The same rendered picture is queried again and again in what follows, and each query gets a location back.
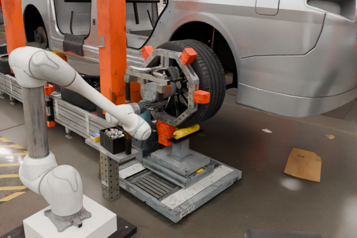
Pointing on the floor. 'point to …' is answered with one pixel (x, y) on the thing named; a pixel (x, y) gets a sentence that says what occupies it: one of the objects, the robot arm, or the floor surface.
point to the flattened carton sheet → (304, 165)
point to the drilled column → (109, 177)
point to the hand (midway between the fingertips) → (160, 102)
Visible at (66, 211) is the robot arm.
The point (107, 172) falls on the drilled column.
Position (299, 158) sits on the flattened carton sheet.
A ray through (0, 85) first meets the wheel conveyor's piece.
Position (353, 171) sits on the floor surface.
